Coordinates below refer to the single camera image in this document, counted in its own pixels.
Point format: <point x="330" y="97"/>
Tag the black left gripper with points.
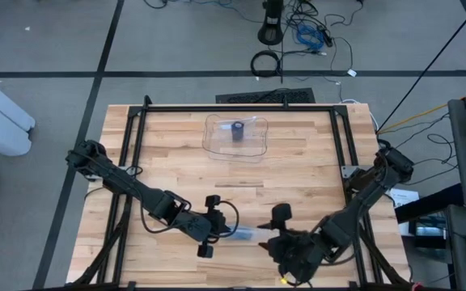
<point x="200" y="226"/>

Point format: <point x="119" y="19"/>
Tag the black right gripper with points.
<point x="297" y="250"/>

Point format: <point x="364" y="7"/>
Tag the large clear plastic bag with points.
<point x="263" y="233"/>

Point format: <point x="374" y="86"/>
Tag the dark blue elastic bandage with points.
<point x="238" y="131"/>

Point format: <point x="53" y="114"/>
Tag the small clear zip bag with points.
<point x="221" y="129"/>

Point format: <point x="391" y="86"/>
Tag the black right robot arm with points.
<point x="370" y="194"/>

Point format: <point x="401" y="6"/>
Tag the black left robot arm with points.
<point x="136" y="190"/>

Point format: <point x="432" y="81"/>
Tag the yellow tape tag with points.
<point x="283" y="280"/>

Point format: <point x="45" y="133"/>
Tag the clear plastic container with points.
<point x="235" y="151"/>

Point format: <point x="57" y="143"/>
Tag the black keyboard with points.
<point x="265" y="97"/>

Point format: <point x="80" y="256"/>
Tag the white paper sheet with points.
<point x="407" y="199"/>

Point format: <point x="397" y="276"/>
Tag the grey electronics box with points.
<point x="427" y="230"/>

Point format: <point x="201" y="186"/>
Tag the dark cart beam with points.
<point x="427" y="204"/>

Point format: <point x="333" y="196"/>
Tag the small white tag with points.
<point x="351" y="72"/>

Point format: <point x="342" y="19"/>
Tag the black floor stand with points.
<point x="271" y="32"/>

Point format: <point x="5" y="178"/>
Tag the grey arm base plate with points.
<point x="348" y="170"/>

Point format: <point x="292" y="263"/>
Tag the black aluminium table frame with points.
<point x="237" y="108"/>

